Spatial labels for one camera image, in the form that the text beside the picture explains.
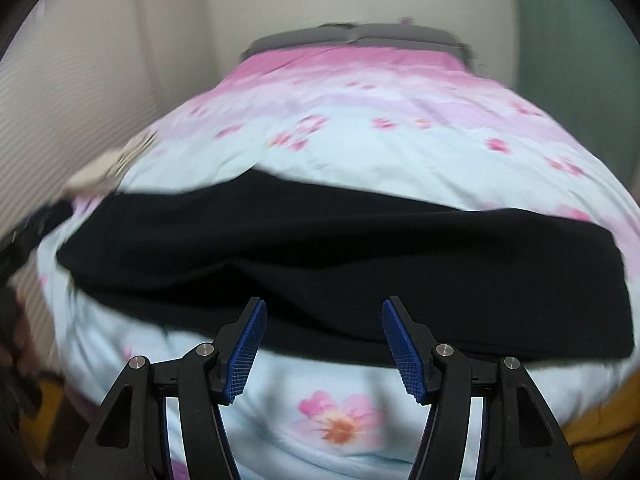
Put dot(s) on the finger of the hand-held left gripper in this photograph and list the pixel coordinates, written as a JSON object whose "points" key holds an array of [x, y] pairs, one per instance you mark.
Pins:
{"points": [[35, 230]]}

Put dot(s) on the black pants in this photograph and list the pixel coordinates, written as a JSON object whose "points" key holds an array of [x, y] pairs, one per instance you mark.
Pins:
{"points": [[320, 260]]}

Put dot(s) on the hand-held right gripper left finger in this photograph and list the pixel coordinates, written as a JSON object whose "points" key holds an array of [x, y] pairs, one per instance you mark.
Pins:
{"points": [[245, 355]]}

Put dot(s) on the green curtain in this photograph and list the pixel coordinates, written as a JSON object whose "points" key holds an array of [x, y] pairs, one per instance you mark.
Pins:
{"points": [[575, 60]]}

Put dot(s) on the white ribbed wardrobe door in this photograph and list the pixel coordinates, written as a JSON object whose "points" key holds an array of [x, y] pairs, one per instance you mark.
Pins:
{"points": [[65, 110]]}

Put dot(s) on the cream folded cloth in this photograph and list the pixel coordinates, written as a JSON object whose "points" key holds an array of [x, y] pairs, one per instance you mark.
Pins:
{"points": [[107, 170]]}

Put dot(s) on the floral pink and blue blanket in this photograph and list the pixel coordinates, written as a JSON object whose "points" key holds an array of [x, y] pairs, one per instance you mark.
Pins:
{"points": [[380, 150]]}

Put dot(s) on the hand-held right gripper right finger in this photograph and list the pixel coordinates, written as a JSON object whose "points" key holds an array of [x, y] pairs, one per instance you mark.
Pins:
{"points": [[406, 355]]}

